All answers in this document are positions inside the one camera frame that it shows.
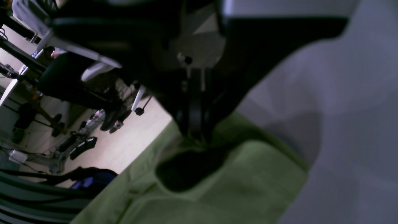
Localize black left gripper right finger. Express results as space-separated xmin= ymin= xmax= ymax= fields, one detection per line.
xmin=201 ymin=16 xmax=349 ymax=140

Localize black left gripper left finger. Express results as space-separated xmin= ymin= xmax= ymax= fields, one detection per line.
xmin=51 ymin=0 xmax=203 ymax=141

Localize green T-shirt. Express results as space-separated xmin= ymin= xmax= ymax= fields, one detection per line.
xmin=71 ymin=112 xmax=310 ymax=224

